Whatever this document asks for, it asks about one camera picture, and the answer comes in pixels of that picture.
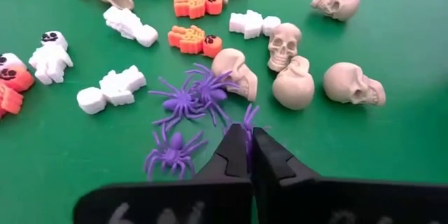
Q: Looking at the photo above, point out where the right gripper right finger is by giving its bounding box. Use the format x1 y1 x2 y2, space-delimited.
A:
251 127 448 224

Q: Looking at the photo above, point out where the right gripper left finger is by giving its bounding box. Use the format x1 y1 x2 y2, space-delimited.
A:
72 122 254 224

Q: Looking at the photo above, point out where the purple plastic spider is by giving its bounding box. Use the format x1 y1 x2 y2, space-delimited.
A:
184 62 241 127
142 122 209 182
148 76 207 132
223 103 270 155

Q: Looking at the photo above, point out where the orange foam pumpkin skeleton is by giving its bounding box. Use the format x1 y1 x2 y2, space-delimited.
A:
0 64 36 119
173 0 224 20
167 24 223 59

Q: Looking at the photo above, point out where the green table mat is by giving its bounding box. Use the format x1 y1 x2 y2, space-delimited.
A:
0 0 448 224

